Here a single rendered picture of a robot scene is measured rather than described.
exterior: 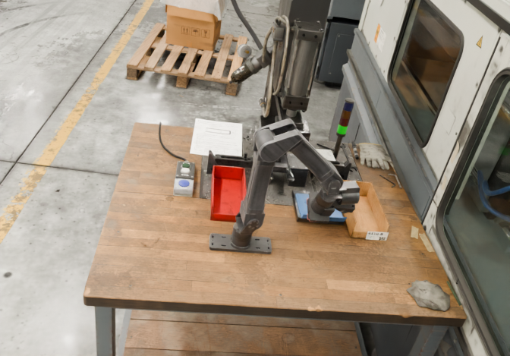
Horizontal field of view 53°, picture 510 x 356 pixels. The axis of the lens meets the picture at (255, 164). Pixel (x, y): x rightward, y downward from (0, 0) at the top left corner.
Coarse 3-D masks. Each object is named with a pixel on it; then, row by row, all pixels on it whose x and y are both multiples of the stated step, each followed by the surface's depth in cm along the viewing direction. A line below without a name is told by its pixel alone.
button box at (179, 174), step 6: (162, 144) 206; (168, 150) 203; (180, 156) 201; (180, 162) 194; (186, 162) 194; (192, 162) 195; (180, 168) 191; (192, 168) 192; (180, 174) 187; (186, 174) 188; (192, 174) 188
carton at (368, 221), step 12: (348, 180) 193; (360, 192) 196; (372, 192) 191; (360, 204) 192; (372, 204) 190; (348, 216) 180; (360, 216) 186; (372, 216) 187; (384, 216) 177; (348, 228) 178; (360, 228) 180; (372, 228) 181; (384, 228) 176; (384, 240) 177
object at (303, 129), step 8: (280, 104) 191; (280, 112) 184; (288, 112) 183; (296, 112) 183; (264, 120) 187; (272, 120) 188; (280, 120) 182; (296, 120) 182; (304, 120) 191; (304, 128) 186; (304, 136) 184
